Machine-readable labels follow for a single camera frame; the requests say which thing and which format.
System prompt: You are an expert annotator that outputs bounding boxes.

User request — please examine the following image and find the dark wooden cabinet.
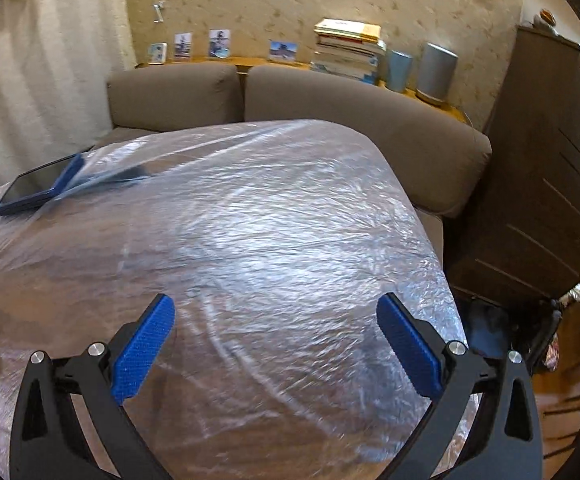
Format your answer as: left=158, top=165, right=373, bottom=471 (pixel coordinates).
left=445, top=26, right=580, bottom=306

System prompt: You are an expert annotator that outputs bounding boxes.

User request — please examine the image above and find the dark blue smartphone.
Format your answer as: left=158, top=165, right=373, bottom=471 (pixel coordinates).
left=0, top=153, right=151, bottom=217

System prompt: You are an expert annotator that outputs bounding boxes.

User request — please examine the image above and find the brown sofa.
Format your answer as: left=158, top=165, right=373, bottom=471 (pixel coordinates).
left=96, top=62, right=492, bottom=256

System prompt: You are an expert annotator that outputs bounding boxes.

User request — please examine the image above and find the clear plastic table cover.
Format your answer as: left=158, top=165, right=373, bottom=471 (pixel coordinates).
left=0, top=122, right=464, bottom=479

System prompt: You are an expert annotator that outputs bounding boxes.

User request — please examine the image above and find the large grey speaker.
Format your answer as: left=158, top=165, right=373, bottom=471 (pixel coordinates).
left=416, top=42, right=458, bottom=106

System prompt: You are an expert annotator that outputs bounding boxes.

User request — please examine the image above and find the beige curtain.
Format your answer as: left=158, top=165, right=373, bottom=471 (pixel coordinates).
left=0, top=0, right=136, bottom=185

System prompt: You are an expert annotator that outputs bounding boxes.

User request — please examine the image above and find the small blue-grey speaker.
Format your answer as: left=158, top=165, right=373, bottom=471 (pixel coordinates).
left=386, top=50, right=413, bottom=93

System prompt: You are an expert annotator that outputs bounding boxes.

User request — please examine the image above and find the stack of books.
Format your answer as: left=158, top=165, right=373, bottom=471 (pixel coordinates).
left=309, top=18, right=386, bottom=84

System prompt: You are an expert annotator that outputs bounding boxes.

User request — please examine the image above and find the photo frame far left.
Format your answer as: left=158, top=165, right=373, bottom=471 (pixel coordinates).
left=148, top=42, right=167, bottom=65

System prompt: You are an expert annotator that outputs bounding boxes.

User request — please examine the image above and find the landscape photo frame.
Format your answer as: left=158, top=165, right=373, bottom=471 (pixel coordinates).
left=268, top=40, right=299, bottom=63

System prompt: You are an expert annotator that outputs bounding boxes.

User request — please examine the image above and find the silver wall hook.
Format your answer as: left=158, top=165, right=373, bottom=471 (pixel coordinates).
left=152, top=0, right=165, bottom=24

